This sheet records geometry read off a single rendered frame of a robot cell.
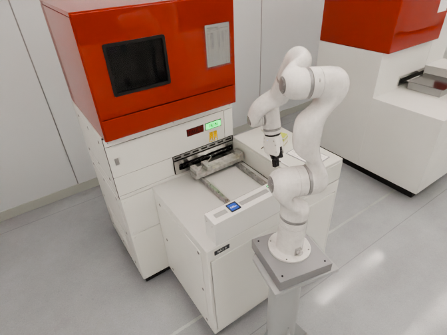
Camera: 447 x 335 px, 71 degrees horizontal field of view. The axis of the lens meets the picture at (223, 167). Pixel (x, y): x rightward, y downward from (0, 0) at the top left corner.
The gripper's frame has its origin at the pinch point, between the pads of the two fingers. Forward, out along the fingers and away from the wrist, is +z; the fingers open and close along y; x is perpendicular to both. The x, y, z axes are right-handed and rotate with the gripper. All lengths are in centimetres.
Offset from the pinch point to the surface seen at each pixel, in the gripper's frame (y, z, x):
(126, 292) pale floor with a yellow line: -84, 96, -79
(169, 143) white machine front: -58, -8, -30
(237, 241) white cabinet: -3.0, 34.8, -27.3
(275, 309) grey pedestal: 16, 69, -24
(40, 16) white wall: -191, -95, -59
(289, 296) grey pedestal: 24, 57, -20
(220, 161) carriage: -52, 13, -2
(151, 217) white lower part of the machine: -68, 39, -51
